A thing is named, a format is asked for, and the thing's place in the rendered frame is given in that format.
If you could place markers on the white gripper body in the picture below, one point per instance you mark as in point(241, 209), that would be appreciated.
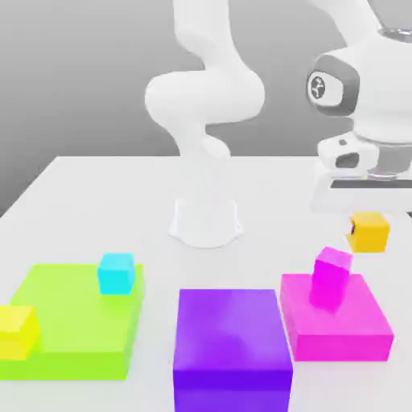
point(363, 196)

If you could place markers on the small orange cube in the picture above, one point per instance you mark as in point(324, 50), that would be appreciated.
point(369, 232)

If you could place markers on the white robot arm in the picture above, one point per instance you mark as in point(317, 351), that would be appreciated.
point(206, 96)

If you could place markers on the small magenta cube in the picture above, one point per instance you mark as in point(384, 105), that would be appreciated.
point(329, 283)

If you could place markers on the small cyan cube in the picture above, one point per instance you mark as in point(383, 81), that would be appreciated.
point(116, 273)

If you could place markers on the small yellow cube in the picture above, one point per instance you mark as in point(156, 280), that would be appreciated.
point(16, 331)

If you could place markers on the large magenta box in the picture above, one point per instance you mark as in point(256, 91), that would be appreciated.
point(338, 331)

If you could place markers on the large purple box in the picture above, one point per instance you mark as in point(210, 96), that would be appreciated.
point(231, 347)

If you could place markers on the large lime green box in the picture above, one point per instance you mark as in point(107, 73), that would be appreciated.
point(80, 322)

